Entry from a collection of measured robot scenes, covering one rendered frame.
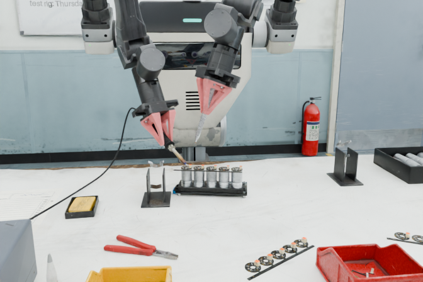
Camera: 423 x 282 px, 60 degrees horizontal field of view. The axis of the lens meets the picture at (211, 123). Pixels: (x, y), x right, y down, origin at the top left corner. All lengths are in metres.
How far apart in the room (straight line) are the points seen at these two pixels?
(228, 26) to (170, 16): 0.52
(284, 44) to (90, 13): 0.62
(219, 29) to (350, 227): 0.45
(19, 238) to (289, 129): 3.25
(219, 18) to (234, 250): 0.43
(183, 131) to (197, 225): 0.54
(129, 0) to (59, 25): 2.55
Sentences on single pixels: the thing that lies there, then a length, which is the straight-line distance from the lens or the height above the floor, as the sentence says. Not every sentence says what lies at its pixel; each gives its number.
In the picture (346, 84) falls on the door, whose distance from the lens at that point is 3.73.
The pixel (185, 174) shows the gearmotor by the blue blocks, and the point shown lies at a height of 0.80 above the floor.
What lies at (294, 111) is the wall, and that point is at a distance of 3.62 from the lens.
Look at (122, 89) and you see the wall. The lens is 3.39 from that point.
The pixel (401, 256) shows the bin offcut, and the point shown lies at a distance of 0.60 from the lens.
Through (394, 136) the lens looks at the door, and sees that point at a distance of 4.10.
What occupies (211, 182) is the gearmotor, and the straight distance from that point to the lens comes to 0.82.
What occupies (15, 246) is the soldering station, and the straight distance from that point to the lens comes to 0.54.
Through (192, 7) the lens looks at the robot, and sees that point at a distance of 1.25.
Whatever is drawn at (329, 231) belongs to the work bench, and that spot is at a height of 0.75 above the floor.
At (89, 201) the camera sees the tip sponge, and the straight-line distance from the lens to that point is 0.82.
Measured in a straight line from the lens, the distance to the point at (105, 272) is 0.58.
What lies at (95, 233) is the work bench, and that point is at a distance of 0.72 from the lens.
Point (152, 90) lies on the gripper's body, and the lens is 0.90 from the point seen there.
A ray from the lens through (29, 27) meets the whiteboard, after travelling 3.50.
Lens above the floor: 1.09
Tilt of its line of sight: 13 degrees down
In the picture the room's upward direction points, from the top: straight up
